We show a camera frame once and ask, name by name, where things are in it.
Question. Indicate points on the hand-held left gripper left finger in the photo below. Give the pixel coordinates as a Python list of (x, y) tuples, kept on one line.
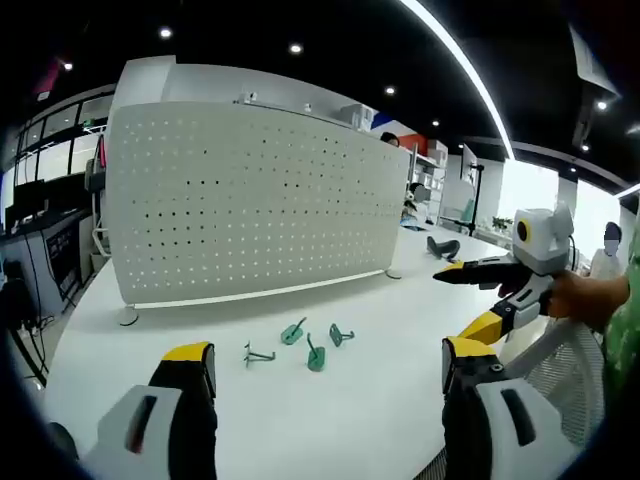
[(150, 425)]

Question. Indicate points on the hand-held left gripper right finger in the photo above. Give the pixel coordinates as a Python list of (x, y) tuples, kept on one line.
[(505, 425)]

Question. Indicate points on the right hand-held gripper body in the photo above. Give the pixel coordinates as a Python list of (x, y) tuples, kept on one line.
[(542, 240)]

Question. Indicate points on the white perforated mounting plate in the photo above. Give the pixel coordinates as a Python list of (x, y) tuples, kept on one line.
[(250, 200)]

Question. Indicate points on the person's right hand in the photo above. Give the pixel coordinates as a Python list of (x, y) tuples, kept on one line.
[(585, 297)]

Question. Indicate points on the small green plant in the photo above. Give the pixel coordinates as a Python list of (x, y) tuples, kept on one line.
[(502, 224)]

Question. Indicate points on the black curved object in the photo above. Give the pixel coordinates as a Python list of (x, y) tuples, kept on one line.
[(440, 246)]

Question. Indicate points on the black tripod stand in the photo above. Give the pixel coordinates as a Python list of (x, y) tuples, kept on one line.
[(475, 200)]

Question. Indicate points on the white mesh chair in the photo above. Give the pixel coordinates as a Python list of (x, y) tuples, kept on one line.
[(555, 370)]

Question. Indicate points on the monitor on stand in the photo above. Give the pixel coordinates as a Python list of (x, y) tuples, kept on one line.
[(469, 162)]

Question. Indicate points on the white storage shelf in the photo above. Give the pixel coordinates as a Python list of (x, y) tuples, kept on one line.
[(430, 170)]

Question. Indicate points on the black office chair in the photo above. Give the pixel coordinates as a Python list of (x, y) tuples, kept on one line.
[(17, 295)]

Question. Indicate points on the white ceiling light strip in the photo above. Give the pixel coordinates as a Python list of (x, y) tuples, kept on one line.
[(465, 60)]

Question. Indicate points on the black desk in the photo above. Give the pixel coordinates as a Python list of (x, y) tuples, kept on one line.
[(45, 235)]

